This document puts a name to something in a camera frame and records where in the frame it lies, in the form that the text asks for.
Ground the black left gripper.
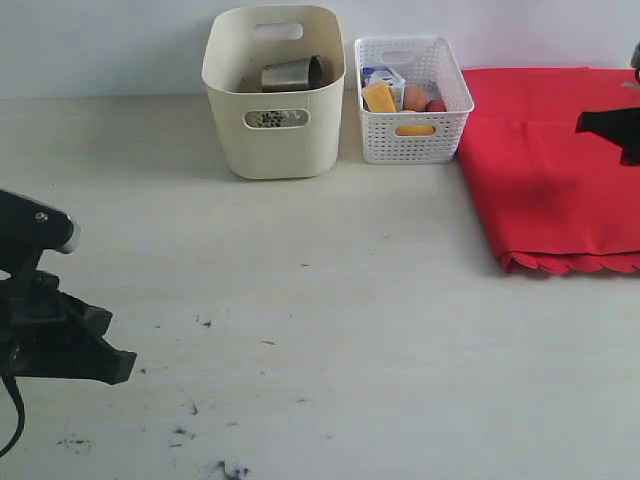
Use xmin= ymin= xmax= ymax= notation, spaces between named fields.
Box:
xmin=1 ymin=272 xmax=137 ymax=385

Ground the red scalloped table cloth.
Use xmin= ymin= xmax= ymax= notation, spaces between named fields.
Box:
xmin=457 ymin=67 xmax=639 ymax=275

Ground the orange red sausage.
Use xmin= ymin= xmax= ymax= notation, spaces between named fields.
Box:
xmin=426 ymin=99 xmax=447 ymax=112

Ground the brown egg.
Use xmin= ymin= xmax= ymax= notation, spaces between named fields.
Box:
xmin=403 ymin=85 xmax=429 ymax=112

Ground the blue white milk carton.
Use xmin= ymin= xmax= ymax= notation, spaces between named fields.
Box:
xmin=361 ymin=65 xmax=406 ymax=113

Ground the yellow cheese wedge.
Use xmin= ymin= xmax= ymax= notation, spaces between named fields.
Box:
xmin=362 ymin=81 xmax=396 ymax=113

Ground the pale green ceramic bowl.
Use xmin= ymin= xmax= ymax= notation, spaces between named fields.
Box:
xmin=244 ymin=109 xmax=309 ymax=129

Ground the stainless steel cup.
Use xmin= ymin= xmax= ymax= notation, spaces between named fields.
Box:
xmin=260 ymin=55 xmax=332 ymax=93

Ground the white perforated plastic basket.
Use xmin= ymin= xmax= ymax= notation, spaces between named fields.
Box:
xmin=354 ymin=36 xmax=474 ymax=165

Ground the cream plastic storage bin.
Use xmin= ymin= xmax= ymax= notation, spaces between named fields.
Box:
xmin=201 ymin=5 xmax=346 ymax=180

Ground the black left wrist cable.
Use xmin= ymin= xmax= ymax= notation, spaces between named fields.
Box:
xmin=0 ymin=372 xmax=27 ymax=456

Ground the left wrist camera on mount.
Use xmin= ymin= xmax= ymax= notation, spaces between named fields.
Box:
xmin=1 ymin=189 xmax=80 ymax=276

